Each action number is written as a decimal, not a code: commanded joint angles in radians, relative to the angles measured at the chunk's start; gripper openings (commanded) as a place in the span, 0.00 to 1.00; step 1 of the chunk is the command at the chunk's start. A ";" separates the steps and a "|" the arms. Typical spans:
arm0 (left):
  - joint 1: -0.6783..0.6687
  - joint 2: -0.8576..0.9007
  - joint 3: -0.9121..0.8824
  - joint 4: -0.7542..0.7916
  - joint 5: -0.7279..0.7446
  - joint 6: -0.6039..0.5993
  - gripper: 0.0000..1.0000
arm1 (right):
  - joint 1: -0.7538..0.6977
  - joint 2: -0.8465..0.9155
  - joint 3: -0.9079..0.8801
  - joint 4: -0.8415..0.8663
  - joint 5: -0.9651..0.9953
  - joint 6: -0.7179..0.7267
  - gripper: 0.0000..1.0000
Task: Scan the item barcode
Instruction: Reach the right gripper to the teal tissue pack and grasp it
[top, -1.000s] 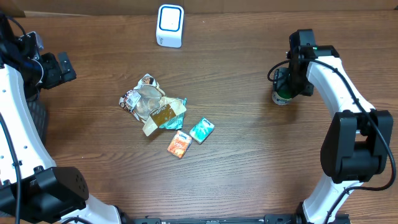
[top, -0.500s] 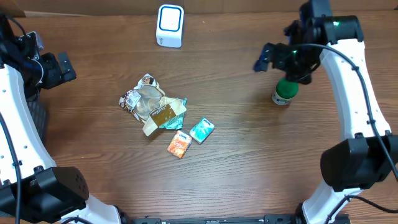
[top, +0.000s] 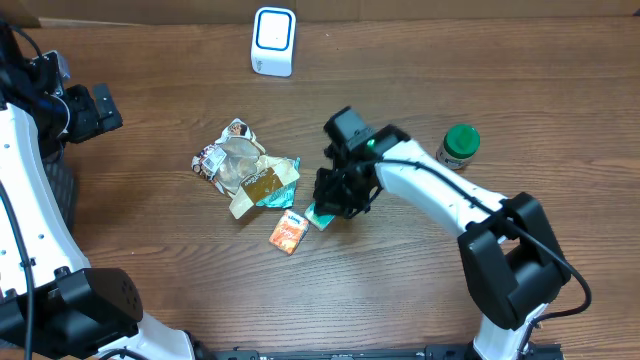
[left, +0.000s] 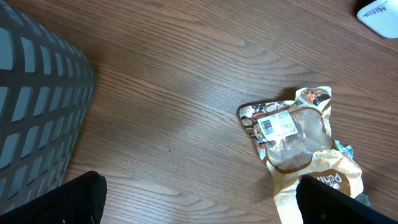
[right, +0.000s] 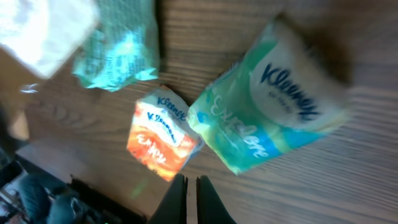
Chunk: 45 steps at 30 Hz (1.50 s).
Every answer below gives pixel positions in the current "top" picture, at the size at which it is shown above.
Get teal tissue pack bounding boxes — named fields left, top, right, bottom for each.
left=304, top=202, right=335, bottom=231

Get teal snack packet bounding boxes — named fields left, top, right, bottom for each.
left=256, top=155, right=300, bottom=209

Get orange tissue pack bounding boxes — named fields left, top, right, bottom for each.
left=269, top=210, right=309, bottom=255

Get clear cookie wrapper bag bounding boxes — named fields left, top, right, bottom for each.
left=191, top=118, right=300, bottom=219

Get green lid jar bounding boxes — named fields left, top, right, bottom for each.
left=436, top=124, right=480, bottom=170

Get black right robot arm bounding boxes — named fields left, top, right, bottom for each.
left=313, top=107, right=571, bottom=359

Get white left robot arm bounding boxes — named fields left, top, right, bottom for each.
left=1, top=35, right=196, bottom=359

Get white barcode scanner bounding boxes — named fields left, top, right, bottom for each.
left=250, top=6, right=297, bottom=77

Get black mesh basket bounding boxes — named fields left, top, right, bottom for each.
left=43, top=145, right=78, bottom=232

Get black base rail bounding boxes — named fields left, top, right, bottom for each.
left=194, top=343, right=566, bottom=360

